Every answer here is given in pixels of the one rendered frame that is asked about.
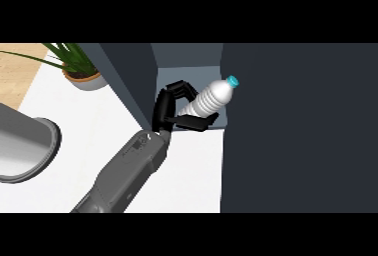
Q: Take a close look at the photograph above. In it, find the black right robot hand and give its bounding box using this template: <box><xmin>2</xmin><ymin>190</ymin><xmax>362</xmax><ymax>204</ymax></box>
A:
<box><xmin>151</xmin><ymin>79</ymin><xmax>222</xmax><ymax>134</ymax></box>

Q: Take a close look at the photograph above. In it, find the white water bottle blue cap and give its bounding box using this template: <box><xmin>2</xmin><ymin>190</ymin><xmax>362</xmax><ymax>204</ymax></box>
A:
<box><xmin>176</xmin><ymin>75</ymin><xmax>241</xmax><ymax>118</ymax></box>

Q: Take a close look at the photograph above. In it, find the dark grey cabinet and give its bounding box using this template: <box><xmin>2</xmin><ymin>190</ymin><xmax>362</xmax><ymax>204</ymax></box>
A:
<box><xmin>78</xmin><ymin>43</ymin><xmax>229</xmax><ymax>133</ymax></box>

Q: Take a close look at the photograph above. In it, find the dark grey cabinet door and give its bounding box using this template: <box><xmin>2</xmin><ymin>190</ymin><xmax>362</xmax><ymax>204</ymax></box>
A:
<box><xmin>219</xmin><ymin>43</ymin><xmax>378</xmax><ymax>214</ymax></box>

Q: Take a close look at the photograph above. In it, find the green potted plant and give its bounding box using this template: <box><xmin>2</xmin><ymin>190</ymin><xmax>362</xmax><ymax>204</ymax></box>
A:
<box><xmin>0</xmin><ymin>43</ymin><xmax>109</xmax><ymax>92</ymax></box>

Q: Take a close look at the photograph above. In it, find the grey cylindrical appliance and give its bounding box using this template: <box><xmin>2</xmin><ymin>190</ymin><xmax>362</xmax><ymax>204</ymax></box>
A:
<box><xmin>0</xmin><ymin>102</ymin><xmax>64</xmax><ymax>184</ymax></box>

